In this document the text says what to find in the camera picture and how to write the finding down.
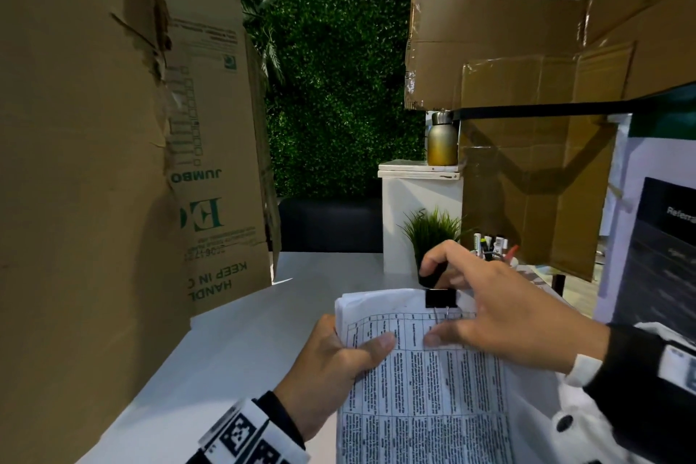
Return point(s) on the person's left hand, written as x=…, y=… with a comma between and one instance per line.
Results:
x=315, y=376

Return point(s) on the person's right hand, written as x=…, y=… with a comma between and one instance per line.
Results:
x=516, y=311

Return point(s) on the person's right thumb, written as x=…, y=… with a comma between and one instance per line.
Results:
x=451, y=333

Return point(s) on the person's left thumb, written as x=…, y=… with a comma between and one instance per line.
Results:
x=372, y=352

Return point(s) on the black binder clip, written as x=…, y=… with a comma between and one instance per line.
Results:
x=440, y=298

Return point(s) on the stack of printed papers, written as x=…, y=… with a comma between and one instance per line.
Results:
x=429, y=404

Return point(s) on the person's right forearm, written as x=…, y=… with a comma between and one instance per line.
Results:
x=641, y=404

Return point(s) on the person's left forearm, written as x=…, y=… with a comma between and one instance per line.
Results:
x=261, y=425

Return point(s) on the cluster of marker pens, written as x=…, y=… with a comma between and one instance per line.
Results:
x=489, y=246

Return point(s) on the small potted grass plant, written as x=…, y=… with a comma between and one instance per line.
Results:
x=429, y=232

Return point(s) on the white garment with black button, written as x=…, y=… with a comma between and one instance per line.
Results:
x=549, y=425

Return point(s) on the fiducial marker wrist band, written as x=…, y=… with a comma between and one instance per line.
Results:
x=244, y=434
x=677, y=368

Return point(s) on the gold metal water bottle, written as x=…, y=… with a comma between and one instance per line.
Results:
x=442, y=143

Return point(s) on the green artificial foliage backdrop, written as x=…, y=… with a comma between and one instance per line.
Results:
x=337, y=72

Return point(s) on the brown cardboard panel with tape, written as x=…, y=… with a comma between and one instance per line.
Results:
x=516, y=45

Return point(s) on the pale fern leaves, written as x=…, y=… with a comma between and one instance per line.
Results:
x=267, y=39

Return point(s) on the large brown cardboard box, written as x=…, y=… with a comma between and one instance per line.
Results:
x=81, y=153

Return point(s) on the white pedestal cabinet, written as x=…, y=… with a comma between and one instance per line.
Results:
x=408, y=208

